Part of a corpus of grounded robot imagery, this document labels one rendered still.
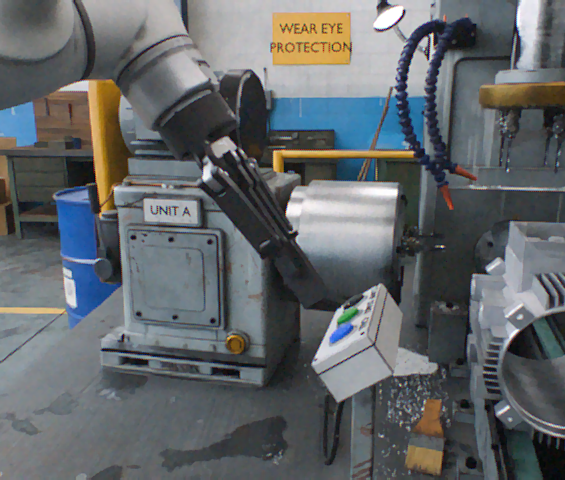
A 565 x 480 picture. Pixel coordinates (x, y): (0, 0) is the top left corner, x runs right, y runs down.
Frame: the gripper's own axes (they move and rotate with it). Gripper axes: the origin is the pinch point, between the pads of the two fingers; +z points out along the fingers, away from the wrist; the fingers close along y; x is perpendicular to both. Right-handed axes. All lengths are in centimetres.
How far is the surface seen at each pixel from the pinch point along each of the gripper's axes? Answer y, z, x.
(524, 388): 15.9, 30.1, -10.9
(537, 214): 57, 22, -26
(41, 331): 215, -27, 227
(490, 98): 46, -2, -29
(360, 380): -3.5, 12.1, -0.1
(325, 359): -3.5, 8.5, 1.8
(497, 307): 10.4, 17.1, -14.1
